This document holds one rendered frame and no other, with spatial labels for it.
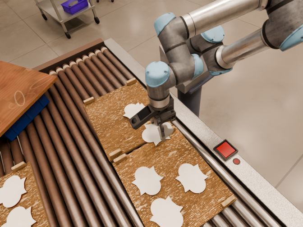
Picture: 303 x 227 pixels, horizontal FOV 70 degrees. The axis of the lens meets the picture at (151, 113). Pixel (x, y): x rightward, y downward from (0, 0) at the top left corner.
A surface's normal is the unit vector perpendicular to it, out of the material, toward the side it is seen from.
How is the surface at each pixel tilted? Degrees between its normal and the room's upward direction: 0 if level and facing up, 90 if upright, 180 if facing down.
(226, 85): 0
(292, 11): 54
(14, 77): 0
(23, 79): 0
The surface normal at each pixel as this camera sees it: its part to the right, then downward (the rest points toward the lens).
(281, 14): -0.76, 0.37
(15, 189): -0.11, -0.62
